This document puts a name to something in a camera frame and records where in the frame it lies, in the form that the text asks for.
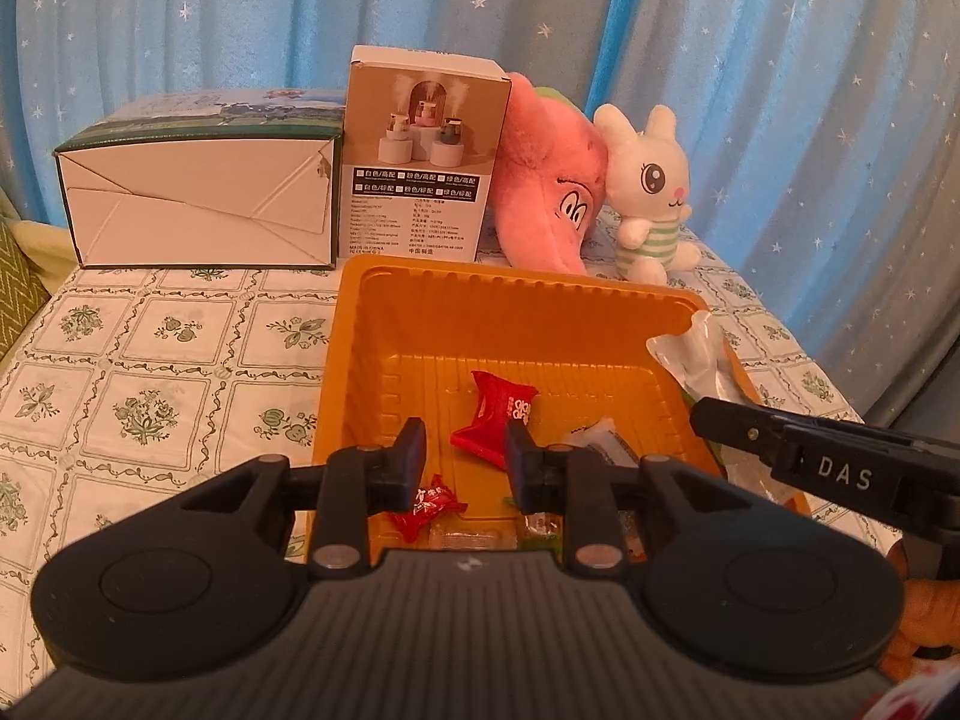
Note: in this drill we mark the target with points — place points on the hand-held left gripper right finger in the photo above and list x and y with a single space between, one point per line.
525 465

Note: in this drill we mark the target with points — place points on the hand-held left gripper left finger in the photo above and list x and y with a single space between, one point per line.
411 457

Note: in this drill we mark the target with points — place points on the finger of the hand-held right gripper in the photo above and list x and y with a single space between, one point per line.
739 427

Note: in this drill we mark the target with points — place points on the small red candy packet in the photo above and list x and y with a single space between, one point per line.
424 506

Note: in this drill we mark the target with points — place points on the large red snack packet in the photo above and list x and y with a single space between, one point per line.
499 412

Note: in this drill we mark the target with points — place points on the clear white snack packet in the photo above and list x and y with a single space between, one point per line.
694 356

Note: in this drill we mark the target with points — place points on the orange plastic tray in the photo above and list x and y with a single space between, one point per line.
525 322

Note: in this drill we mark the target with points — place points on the person's right hand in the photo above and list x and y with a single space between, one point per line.
934 615

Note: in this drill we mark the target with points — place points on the floral checked tablecloth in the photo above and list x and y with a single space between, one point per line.
165 405

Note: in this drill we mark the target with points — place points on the white rabbit plush toy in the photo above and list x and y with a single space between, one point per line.
652 180

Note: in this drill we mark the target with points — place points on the beige humidifier box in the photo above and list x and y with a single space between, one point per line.
420 165

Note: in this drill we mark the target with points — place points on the pink plush toy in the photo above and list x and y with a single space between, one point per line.
547 165

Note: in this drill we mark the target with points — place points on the white and green cardboard box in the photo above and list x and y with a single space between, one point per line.
195 195

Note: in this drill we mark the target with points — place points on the blue star-print curtain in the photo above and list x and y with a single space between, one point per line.
787 90
300 7

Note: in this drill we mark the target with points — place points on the pale yellow sofa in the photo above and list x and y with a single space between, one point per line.
49 244

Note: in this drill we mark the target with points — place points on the green zigzag cushion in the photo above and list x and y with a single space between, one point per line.
15 277

